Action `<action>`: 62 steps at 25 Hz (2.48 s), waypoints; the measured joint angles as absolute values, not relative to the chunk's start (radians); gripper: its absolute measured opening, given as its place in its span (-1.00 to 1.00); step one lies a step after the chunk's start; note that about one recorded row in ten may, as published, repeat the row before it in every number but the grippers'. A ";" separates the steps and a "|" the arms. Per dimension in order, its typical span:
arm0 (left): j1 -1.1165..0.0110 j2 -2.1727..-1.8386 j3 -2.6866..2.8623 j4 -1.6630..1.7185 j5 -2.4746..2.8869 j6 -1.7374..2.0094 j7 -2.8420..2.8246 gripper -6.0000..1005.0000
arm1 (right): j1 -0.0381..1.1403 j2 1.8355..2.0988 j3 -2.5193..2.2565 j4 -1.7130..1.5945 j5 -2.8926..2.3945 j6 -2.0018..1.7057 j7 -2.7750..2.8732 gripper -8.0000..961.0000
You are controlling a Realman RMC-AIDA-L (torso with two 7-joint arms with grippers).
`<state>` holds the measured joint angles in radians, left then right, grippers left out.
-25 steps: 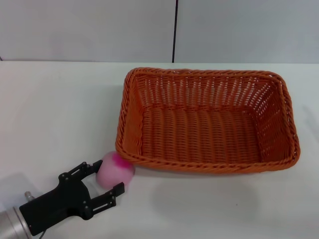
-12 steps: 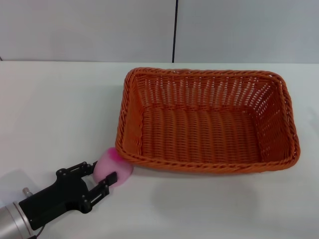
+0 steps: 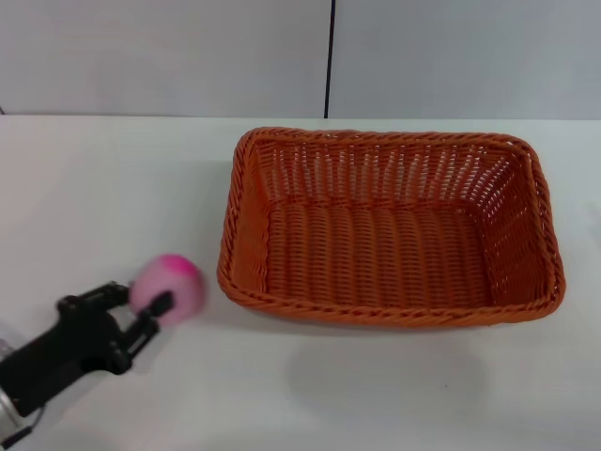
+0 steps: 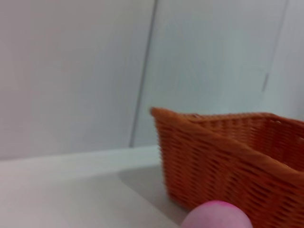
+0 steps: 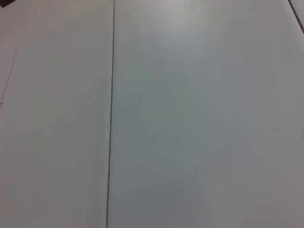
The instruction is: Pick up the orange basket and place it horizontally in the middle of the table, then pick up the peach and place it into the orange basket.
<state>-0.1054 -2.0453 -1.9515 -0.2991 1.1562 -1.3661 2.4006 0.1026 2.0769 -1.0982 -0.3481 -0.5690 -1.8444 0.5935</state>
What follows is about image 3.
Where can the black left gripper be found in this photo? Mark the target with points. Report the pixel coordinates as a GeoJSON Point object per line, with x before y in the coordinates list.
{"type": "Point", "coordinates": [80, 333]}

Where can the orange woven plastic basket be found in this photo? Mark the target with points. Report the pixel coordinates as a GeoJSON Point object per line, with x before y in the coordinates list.
{"type": "Point", "coordinates": [375, 244]}

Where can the black vertical wall strip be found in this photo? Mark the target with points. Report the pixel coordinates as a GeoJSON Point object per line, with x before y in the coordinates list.
{"type": "Point", "coordinates": [329, 56]}

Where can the pink felt ball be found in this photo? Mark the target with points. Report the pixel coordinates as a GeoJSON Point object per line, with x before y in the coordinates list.
{"type": "Point", "coordinates": [174, 279]}

